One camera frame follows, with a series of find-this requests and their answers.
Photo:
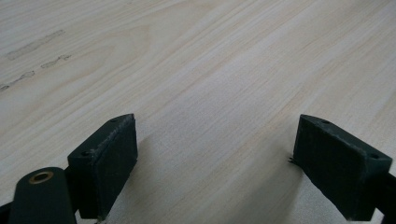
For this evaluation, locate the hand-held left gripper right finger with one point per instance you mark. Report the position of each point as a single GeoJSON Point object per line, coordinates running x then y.
{"type": "Point", "coordinates": [336, 165]}

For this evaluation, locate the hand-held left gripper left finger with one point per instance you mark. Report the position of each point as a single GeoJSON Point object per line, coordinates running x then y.
{"type": "Point", "coordinates": [106, 168]}

